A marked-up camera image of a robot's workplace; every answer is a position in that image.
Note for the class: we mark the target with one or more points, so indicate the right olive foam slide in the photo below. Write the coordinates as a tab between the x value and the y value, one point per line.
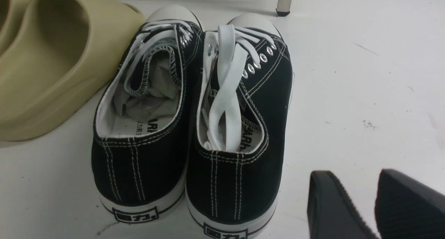
64	52

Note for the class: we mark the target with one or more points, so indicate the left olive foam slide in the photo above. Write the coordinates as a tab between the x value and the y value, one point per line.
11	15

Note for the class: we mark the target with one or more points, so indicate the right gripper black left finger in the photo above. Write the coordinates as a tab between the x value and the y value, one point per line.
331	213

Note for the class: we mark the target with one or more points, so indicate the black canvas sneaker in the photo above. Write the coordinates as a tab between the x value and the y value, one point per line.
237	139
141	124

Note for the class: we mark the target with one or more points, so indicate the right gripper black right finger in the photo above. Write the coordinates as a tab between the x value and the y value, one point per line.
408	209

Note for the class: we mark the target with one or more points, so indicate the olive foam slide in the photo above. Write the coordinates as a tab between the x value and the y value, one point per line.
64	52
11	15

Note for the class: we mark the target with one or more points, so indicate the stainless steel shoe rack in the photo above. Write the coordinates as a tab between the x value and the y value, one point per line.
283	7

